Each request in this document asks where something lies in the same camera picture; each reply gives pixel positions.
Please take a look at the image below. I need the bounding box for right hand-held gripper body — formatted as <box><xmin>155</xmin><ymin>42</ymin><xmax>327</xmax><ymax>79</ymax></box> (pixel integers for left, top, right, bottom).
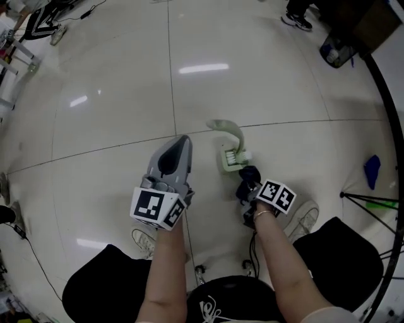
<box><xmin>242</xmin><ymin>179</ymin><xmax>297</xmax><ymax>228</ymax></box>

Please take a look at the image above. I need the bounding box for white table frame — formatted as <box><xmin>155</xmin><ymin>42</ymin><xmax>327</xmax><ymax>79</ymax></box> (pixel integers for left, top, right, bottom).
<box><xmin>0</xmin><ymin>28</ymin><xmax>42</xmax><ymax>120</ymax></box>

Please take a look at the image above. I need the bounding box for black mesh waste bin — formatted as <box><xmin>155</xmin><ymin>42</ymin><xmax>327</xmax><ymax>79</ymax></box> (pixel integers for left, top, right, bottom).
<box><xmin>319</xmin><ymin>33</ymin><xmax>359</xmax><ymax>69</ymax></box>

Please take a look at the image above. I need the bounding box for person's right forearm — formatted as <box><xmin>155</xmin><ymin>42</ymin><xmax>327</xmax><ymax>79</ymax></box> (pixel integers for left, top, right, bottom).
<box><xmin>252</xmin><ymin>201</ymin><xmax>335</xmax><ymax>323</ymax></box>

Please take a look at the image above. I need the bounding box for thin grey cable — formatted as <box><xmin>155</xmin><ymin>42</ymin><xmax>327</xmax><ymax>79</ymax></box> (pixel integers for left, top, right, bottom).
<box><xmin>184</xmin><ymin>208</ymin><xmax>197</xmax><ymax>278</ymax></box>

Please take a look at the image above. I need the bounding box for black curved hoop frame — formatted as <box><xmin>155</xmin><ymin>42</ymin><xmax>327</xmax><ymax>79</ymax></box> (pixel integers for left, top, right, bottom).
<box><xmin>362</xmin><ymin>53</ymin><xmax>404</xmax><ymax>323</ymax></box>

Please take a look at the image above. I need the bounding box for black cable with adapter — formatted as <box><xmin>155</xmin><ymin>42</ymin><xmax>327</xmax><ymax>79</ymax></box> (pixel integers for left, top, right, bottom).
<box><xmin>11</xmin><ymin>222</ymin><xmax>64</xmax><ymax>302</ymax></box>
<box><xmin>59</xmin><ymin>0</ymin><xmax>107</xmax><ymax>21</ymax></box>

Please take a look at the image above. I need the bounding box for person's right leg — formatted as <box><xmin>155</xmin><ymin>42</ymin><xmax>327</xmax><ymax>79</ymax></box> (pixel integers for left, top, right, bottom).
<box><xmin>293</xmin><ymin>216</ymin><xmax>384</xmax><ymax>312</ymax></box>

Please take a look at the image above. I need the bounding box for black printed garment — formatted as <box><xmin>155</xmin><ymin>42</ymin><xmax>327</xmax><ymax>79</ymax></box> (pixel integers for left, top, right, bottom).
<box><xmin>186</xmin><ymin>275</ymin><xmax>287</xmax><ymax>323</ymax></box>

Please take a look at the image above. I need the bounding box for person's left leg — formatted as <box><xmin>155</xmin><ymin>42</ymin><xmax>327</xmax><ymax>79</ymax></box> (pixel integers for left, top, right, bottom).
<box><xmin>62</xmin><ymin>244</ymin><xmax>152</xmax><ymax>323</ymax></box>

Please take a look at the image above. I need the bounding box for brown wooden cabinet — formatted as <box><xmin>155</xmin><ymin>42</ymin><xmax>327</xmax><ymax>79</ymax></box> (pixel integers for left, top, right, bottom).
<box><xmin>318</xmin><ymin>0</ymin><xmax>403</xmax><ymax>59</ymax></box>

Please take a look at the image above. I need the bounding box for person's white shoe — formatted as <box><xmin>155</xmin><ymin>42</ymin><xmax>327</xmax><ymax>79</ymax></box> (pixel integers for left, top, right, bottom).
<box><xmin>283</xmin><ymin>201</ymin><xmax>319</xmax><ymax>242</ymax></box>
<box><xmin>131</xmin><ymin>228</ymin><xmax>158</xmax><ymax>260</ymax></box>

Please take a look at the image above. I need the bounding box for person's left white shoe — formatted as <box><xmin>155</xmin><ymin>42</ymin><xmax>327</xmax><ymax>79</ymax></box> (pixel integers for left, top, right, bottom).
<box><xmin>131</xmin><ymin>228</ymin><xmax>158</xmax><ymax>260</ymax></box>

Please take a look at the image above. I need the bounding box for person's left forearm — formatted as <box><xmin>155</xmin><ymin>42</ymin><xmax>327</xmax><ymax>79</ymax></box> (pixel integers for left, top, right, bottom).
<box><xmin>135</xmin><ymin>217</ymin><xmax>190</xmax><ymax>323</ymax></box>

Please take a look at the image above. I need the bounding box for black tripod stand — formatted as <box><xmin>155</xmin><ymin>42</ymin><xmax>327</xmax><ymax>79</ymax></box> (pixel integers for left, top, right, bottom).
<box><xmin>339</xmin><ymin>191</ymin><xmax>404</xmax><ymax>259</ymax></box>

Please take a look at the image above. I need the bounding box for person's right beige sleeve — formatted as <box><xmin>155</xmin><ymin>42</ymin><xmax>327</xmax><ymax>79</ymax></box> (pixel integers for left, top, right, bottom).
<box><xmin>299</xmin><ymin>305</ymin><xmax>360</xmax><ymax>323</ymax></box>

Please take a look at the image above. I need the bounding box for bright blue cloth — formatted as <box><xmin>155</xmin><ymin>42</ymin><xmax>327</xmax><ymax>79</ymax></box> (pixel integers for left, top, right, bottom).
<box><xmin>364</xmin><ymin>154</ymin><xmax>382</xmax><ymax>191</ymax></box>

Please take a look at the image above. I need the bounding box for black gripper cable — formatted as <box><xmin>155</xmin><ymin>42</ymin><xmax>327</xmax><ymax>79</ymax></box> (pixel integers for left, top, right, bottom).
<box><xmin>248</xmin><ymin>230</ymin><xmax>261</xmax><ymax>278</ymax></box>

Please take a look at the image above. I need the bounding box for person's leg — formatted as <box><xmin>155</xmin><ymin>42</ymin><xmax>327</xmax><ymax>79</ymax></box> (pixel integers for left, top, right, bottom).
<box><xmin>62</xmin><ymin>244</ymin><xmax>152</xmax><ymax>323</ymax></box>
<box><xmin>293</xmin><ymin>216</ymin><xmax>384</xmax><ymax>312</ymax></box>

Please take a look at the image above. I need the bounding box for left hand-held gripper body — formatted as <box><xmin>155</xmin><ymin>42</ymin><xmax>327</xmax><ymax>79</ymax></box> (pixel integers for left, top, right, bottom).
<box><xmin>129</xmin><ymin>138</ymin><xmax>195</xmax><ymax>231</ymax></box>

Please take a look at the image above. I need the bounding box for green plastic object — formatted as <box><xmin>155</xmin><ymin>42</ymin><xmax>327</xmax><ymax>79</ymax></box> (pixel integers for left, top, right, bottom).
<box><xmin>364</xmin><ymin>201</ymin><xmax>399</xmax><ymax>211</ymax></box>

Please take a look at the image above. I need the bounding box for person's right white shoe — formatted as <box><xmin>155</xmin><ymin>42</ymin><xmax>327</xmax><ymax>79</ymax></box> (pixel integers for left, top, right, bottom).
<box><xmin>283</xmin><ymin>201</ymin><xmax>319</xmax><ymax>242</ymax></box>

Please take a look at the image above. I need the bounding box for dark blue wiping cloth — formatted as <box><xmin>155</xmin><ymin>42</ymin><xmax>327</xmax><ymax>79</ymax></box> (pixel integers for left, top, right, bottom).
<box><xmin>235</xmin><ymin>165</ymin><xmax>262</xmax><ymax>206</ymax></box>

